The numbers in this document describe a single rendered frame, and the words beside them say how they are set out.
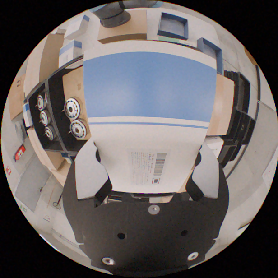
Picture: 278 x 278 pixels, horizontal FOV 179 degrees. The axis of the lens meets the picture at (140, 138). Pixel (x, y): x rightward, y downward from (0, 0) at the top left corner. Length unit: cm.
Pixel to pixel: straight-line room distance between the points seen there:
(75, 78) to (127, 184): 46
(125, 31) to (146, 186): 56
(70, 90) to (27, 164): 302
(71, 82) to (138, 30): 39
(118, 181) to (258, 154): 300
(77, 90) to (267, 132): 316
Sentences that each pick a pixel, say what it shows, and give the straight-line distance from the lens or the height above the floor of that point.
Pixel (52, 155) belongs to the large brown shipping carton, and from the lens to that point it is 92.
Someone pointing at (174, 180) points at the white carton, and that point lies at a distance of 15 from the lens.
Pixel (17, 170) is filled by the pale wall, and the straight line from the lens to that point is 331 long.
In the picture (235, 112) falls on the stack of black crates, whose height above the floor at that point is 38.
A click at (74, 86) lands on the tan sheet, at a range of 49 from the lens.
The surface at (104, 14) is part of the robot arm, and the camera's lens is 48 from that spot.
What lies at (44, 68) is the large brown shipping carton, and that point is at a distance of 70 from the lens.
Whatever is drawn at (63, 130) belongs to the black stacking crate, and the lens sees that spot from 53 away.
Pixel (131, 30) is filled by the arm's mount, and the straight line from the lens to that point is 52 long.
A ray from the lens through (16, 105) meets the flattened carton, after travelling 305.
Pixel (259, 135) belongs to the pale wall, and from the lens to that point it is 301.
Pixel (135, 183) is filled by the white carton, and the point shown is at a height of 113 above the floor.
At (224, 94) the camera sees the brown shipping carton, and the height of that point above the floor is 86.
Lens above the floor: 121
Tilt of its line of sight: 58 degrees down
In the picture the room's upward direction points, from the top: 176 degrees counter-clockwise
